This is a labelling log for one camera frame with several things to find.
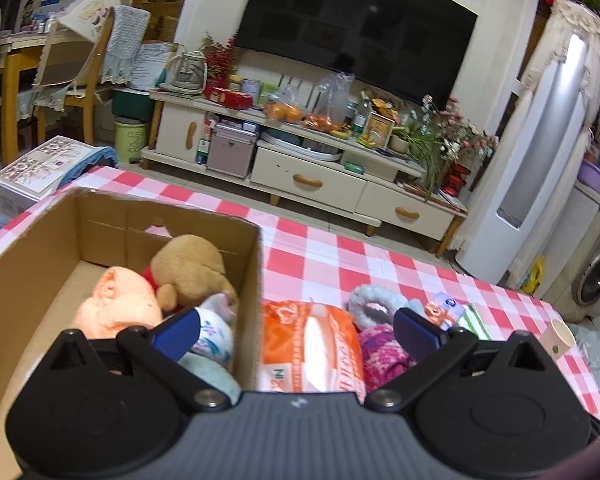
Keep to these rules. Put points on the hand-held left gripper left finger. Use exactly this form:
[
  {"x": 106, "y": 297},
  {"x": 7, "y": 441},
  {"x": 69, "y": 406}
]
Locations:
[{"x": 175, "y": 332}]

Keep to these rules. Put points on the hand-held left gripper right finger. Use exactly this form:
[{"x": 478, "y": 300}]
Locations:
[{"x": 415, "y": 335}]

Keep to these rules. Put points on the small cartoon tissue packet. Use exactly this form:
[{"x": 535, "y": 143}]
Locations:
[{"x": 442, "y": 310}]

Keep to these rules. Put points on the white printed plush toy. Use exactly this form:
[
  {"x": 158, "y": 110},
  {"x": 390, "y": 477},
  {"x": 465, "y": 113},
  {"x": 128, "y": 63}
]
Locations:
[{"x": 215, "y": 330}]

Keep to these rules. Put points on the magenta knitted cloth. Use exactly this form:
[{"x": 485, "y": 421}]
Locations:
[{"x": 380, "y": 355}]

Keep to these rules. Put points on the grey fluffy plush toy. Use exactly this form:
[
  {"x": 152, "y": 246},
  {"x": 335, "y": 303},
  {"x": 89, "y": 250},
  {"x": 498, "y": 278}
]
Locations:
[{"x": 370, "y": 295}]

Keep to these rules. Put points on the peach plush toy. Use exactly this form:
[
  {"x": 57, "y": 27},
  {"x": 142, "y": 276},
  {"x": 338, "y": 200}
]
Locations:
[{"x": 120, "y": 305}]

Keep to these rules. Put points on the brown bear plush red outfit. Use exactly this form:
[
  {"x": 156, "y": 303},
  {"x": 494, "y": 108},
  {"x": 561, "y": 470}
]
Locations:
[{"x": 190, "y": 260}]

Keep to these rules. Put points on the cardboard box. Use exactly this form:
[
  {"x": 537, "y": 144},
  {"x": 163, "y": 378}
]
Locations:
[{"x": 40, "y": 240}]

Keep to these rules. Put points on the green striped packet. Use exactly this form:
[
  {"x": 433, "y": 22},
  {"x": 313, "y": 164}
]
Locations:
[{"x": 475, "y": 322}]

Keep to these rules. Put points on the red white checked tablecloth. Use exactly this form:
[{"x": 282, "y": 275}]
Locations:
[{"x": 380, "y": 260}]

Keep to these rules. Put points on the orange white snack bag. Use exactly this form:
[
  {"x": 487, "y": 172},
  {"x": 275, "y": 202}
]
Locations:
[{"x": 310, "y": 345}]

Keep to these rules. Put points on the yellow plastic toy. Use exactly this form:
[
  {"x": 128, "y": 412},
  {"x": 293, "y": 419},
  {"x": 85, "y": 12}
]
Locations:
[{"x": 535, "y": 275}]

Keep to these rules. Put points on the white paper cup green print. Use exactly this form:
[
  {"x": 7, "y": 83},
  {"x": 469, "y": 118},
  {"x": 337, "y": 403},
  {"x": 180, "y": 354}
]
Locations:
[{"x": 557, "y": 340}]

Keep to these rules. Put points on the red vase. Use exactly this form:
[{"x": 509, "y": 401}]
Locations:
[{"x": 457, "y": 180}]

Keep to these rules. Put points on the small green box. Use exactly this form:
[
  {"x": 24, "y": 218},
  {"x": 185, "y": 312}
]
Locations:
[{"x": 352, "y": 168}]

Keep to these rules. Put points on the white covered appliance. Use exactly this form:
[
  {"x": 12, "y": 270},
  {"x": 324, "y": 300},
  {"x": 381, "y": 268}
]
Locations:
[{"x": 565, "y": 230}]

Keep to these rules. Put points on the grey patterned fabric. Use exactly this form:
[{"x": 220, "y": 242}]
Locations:
[{"x": 597, "y": 360}]

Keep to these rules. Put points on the pink metal case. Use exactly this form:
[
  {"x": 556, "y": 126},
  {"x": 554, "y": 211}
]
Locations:
[{"x": 232, "y": 152}]

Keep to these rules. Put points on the cream television cabinet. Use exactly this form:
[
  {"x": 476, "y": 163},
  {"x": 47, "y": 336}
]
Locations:
[{"x": 305, "y": 180}]

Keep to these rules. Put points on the blue cloth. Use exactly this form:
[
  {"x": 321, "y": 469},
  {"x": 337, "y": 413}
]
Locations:
[{"x": 95, "y": 160}]

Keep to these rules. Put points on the potted plant with flowers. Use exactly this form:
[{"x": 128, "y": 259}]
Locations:
[{"x": 430, "y": 145}]

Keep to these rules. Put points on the grey washing machine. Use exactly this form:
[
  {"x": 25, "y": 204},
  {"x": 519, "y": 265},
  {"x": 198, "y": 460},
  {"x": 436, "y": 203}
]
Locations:
[{"x": 597, "y": 270}]

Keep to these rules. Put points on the light green bin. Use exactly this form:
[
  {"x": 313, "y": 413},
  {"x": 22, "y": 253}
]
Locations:
[{"x": 132, "y": 140}]

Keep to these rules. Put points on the white standing air conditioner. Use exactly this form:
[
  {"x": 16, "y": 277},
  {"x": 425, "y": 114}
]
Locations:
[{"x": 530, "y": 160}]

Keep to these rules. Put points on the white printed carton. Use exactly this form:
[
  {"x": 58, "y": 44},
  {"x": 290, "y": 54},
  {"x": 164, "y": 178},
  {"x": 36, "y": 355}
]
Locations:
[{"x": 35, "y": 175}]

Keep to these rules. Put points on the yellow bananas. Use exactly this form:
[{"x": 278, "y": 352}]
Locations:
[{"x": 341, "y": 134}]

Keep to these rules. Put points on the white tray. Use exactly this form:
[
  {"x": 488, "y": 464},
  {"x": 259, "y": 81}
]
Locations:
[{"x": 300, "y": 145}]

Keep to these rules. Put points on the green bottle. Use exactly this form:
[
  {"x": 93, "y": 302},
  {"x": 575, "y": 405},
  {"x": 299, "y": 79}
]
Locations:
[{"x": 362, "y": 117}]

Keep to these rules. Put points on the dark green box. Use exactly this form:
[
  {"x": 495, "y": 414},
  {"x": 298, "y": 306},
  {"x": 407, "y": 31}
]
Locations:
[{"x": 132, "y": 105}]

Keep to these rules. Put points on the red box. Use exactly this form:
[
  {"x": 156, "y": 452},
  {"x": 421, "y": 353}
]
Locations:
[{"x": 227, "y": 97}]

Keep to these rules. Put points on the purple plastic basin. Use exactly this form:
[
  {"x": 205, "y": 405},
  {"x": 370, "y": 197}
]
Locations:
[{"x": 597, "y": 177}]

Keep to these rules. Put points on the low bag of oranges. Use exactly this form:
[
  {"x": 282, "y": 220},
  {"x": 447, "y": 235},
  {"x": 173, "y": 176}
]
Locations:
[{"x": 282, "y": 112}]

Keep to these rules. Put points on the tall clear bag of oranges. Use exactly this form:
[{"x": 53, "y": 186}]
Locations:
[{"x": 330, "y": 105}]

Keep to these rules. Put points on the wooden chair with lace cover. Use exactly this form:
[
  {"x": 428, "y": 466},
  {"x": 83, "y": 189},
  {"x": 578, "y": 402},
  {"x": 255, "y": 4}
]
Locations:
[{"x": 75, "y": 105}]

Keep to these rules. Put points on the white glass kettle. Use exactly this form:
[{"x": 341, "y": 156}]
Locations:
[{"x": 187, "y": 72}]

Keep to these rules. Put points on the red berry branch decoration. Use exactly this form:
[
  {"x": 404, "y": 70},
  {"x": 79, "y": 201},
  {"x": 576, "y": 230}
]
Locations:
[{"x": 220, "y": 60}]

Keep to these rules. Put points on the yellow wooden table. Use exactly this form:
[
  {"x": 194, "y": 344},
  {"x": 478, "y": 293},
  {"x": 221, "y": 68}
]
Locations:
[{"x": 12, "y": 75}]

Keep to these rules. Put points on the black television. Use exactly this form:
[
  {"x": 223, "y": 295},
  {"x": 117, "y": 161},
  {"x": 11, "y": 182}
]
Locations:
[{"x": 355, "y": 25}]

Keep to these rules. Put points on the white cartoon cushion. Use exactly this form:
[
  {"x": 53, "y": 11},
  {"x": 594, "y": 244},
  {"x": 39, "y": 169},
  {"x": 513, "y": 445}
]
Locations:
[{"x": 90, "y": 10}]

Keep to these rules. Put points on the white lace cover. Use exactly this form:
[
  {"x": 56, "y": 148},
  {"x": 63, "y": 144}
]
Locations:
[{"x": 575, "y": 25}]

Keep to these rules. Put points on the wooden photo frame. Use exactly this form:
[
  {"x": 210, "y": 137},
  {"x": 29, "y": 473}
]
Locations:
[{"x": 378, "y": 130}]

